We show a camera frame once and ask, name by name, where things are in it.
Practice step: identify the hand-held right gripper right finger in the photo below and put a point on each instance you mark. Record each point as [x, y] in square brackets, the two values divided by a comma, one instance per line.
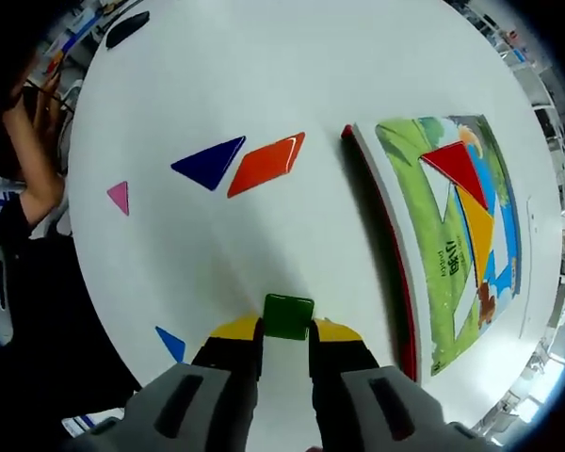
[358, 400]

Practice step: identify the dark blue triangle tangram piece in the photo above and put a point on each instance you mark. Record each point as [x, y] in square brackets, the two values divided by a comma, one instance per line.
[209, 162]

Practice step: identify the yellow triangle tangram piece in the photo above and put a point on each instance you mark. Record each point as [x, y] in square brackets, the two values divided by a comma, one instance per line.
[478, 230]

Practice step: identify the flat black device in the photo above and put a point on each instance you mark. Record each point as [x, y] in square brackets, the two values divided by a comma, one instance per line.
[127, 29]

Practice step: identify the person in black sleeve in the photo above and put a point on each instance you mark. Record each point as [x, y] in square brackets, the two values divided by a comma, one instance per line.
[52, 306]

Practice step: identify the small pink triangle tangram piece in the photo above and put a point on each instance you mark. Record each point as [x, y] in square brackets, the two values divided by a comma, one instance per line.
[120, 197]

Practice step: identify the person's left hand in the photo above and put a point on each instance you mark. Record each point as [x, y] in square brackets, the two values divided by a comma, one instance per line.
[47, 106]

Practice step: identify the green square tangram piece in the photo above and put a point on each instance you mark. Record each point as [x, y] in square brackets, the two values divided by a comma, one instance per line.
[287, 313]

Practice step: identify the red triangle tangram piece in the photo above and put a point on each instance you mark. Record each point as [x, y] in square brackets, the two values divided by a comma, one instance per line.
[456, 169]

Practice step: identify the orange-red parallelogram tangram piece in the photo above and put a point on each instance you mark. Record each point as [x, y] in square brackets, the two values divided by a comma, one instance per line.
[266, 165]

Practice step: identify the small light blue triangle tangram piece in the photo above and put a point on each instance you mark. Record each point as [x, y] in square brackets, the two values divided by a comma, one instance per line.
[173, 343]

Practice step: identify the tangram puzzle tray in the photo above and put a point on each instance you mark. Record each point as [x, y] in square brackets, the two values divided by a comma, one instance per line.
[405, 212]

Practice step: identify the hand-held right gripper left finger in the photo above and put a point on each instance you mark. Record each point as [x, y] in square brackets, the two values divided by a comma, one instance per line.
[207, 391]

